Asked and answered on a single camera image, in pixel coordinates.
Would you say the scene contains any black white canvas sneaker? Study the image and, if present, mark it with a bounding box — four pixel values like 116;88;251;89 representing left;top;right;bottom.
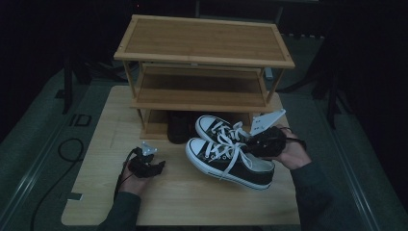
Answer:
185;137;276;192
194;115;258;147

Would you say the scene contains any dark metal stand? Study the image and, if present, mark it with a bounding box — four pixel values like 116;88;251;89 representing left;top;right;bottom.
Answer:
54;47;129;115
278;64;354;129

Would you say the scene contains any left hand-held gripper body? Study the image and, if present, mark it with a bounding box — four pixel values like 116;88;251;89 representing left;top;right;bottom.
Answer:
127;141;161;179

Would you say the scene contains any hand-held gripper black cable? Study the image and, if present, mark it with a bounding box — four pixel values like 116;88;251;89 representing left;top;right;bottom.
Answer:
113;146;142;202
277;126;308;152

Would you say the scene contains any person's right hand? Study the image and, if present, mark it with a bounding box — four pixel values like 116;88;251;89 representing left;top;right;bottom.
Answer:
270;124;313;171

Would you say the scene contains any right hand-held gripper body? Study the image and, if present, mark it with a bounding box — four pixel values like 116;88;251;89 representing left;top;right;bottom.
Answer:
245;108;289;159

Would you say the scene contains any black leather shoe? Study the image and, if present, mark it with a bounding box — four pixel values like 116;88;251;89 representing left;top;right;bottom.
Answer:
166;110;196;145

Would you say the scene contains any black cable on floor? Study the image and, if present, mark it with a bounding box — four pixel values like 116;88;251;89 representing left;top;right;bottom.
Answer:
29;138;85;231

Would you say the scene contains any left hand-held gripper black cable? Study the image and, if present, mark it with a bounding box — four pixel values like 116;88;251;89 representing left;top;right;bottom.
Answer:
113;146;142;202

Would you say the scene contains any wooden three-tier shoe rack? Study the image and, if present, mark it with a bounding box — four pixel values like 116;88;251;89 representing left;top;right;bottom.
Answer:
114;13;296;143

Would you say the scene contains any right hand-held gripper black cable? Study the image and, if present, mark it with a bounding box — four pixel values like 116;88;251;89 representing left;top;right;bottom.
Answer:
277;126;308;152

